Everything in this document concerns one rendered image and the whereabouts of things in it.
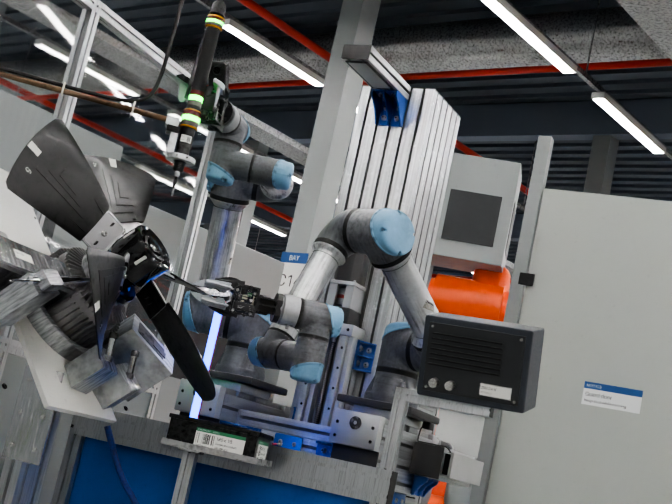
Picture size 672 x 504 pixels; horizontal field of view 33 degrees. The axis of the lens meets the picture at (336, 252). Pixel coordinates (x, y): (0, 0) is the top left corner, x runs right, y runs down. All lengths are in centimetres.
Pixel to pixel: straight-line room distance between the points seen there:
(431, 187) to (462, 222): 303
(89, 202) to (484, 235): 430
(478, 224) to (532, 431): 267
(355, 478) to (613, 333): 162
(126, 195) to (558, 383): 194
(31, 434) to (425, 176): 157
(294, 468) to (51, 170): 92
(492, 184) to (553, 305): 257
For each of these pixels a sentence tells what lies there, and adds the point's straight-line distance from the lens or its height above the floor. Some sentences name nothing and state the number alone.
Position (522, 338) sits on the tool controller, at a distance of 263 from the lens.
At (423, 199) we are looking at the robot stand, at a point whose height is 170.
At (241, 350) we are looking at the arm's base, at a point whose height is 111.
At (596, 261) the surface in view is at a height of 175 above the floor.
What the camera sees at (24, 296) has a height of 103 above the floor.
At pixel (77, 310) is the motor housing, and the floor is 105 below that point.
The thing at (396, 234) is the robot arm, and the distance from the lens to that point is 286.
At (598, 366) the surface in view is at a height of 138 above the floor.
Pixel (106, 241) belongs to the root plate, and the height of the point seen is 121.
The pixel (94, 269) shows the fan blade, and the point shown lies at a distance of 228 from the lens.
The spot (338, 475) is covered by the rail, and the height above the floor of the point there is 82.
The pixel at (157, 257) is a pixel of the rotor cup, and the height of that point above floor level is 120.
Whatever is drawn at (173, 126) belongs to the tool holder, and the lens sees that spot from 273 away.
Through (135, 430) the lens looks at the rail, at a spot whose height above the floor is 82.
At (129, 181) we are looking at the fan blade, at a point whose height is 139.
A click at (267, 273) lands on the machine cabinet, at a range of 753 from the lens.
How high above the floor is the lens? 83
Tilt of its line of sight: 11 degrees up
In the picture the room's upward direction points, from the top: 12 degrees clockwise
